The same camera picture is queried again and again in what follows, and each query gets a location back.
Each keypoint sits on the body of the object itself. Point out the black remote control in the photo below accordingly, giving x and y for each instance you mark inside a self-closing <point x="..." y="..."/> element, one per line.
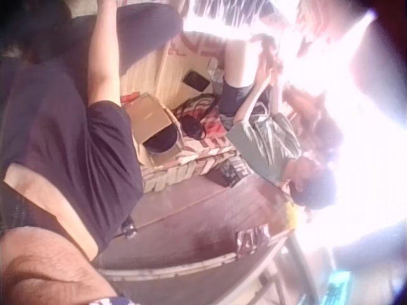
<point x="231" y="173"/>

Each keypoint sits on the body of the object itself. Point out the dark round bowl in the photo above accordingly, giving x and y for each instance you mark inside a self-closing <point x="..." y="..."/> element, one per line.
<point x="162" y="143"/>

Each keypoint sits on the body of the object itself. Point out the brown cardboard box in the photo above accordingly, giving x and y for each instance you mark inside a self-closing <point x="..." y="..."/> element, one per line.
<point x="147" y="119"/>

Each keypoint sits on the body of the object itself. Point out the black phone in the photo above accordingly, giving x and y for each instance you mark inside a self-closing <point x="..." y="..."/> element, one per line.
<point x="196" y="80"/>

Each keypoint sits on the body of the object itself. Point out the brown wooden table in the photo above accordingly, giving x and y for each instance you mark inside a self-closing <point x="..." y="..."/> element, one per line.
<point x="197" y="228"/>

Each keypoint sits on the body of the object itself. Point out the patterned bed sheet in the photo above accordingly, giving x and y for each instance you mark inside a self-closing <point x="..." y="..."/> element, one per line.
<point x="168" y="73"/>

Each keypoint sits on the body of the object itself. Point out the red packet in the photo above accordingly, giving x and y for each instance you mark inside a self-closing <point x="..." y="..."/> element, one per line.
<point x="130" y="98"/>

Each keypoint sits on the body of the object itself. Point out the black patterned packet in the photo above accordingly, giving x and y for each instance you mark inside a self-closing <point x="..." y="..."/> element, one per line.
<point x="252" y="241"/>

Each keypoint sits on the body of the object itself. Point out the yellow item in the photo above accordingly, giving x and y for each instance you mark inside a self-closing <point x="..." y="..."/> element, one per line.
<point x="291" y="212"/>

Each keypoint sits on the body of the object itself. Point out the small black gadget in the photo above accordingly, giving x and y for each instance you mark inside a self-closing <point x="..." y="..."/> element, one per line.
<point x="128" y="230"/>

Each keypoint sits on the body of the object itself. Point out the teal item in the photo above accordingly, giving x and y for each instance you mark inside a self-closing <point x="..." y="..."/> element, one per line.
<point x="337" y="287"/>

